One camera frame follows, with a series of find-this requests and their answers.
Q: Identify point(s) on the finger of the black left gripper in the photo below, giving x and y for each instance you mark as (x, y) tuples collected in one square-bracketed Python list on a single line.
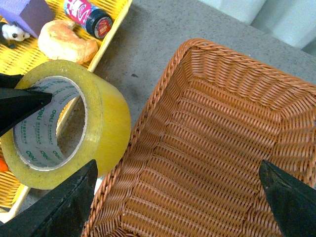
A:
[(18, 104)]

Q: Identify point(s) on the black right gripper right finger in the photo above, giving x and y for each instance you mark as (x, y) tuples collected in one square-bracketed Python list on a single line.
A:
[(292, 202)]

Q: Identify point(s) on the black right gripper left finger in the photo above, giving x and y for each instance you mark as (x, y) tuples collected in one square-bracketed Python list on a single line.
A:
[(60, 213)]

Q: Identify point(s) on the yellow packing tape roll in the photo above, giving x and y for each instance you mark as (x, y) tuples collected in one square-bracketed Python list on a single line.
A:
[(100, 133)]

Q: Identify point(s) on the brown wicker basket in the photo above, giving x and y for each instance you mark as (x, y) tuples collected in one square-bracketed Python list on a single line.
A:
[(191, 166)]

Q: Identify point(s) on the orange toy carrot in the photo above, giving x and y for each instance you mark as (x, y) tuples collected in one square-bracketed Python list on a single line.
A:
[(3, 166)]

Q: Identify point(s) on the small panda toy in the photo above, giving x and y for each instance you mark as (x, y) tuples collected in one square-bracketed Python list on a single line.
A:
[(11, 32)]

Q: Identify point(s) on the toy bread loaf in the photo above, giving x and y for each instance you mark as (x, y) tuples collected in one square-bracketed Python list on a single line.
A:
[(58, 41)]

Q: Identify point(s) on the purple foam cube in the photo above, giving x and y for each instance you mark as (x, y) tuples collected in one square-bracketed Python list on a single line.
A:
[(29, 15)]

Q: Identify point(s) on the pink labelled small bottle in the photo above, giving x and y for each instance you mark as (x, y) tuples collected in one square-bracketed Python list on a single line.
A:
[(96, 21)]

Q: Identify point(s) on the grey curtain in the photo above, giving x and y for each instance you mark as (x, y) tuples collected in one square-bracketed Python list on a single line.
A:
[(290, 21)]

